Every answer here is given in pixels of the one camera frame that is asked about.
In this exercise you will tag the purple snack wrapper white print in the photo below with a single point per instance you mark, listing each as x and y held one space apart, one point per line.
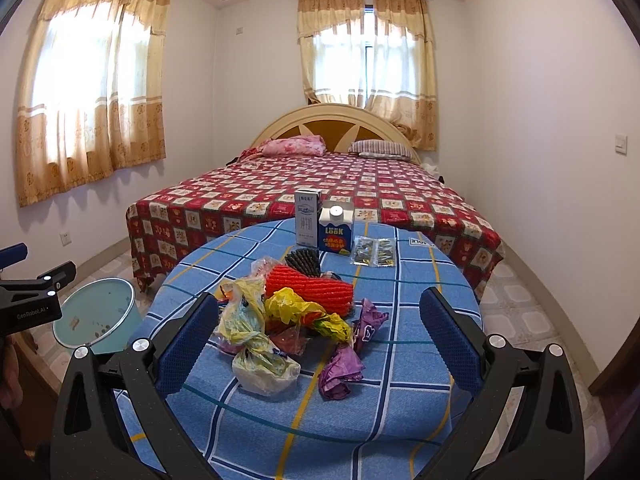
367 332

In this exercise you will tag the clear crumpled plastic bag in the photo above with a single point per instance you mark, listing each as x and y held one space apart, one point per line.
265 267

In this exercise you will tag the narrow beige patterned curtain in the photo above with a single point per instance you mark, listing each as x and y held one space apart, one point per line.
325 60

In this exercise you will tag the pink floral pillow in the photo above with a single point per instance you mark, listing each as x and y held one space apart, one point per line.
295 146

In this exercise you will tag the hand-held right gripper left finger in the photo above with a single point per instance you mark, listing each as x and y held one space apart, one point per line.
190 340

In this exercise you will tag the cream wooden headboard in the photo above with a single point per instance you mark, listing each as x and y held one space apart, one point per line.
330 132

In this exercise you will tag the white wall socket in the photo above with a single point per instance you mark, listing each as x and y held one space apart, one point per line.
64 238

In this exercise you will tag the clear sachet pack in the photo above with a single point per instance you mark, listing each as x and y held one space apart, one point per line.
363 251
386 251

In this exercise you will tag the bed with red checkered bedspread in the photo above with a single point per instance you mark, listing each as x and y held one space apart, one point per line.
250 195

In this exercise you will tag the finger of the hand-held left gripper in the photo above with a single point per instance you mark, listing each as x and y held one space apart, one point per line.
12 255
55 275

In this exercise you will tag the white carton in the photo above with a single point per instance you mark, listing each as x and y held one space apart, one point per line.
306 220

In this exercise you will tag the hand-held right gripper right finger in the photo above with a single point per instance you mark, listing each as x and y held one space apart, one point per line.
450 340

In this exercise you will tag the blue plaid tablecloth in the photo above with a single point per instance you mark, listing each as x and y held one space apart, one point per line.
350 425

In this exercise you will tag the striped pillow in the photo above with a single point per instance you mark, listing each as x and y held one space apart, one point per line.
382 148

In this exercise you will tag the crumpled plain purple wrapper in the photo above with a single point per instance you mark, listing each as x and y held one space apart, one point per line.
340 375

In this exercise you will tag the red foam net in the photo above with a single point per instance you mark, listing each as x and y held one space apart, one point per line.
310 290

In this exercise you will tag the black ridged wrapper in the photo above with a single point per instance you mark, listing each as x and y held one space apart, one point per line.
302 260

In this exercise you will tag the wide beige patterned curtain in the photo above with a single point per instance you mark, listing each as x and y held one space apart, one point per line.
90 110

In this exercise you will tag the blue carton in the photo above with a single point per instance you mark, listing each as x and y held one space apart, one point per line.
334 240

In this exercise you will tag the light blue metal bin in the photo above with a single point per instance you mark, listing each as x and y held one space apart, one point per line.
95 310

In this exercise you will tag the yellow crumpled wrapper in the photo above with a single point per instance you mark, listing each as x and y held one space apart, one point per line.
290 307

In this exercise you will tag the white light switch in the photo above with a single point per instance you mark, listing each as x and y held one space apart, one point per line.
621 143

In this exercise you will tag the yellow green plastic bag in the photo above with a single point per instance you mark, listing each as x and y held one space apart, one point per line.
260 365

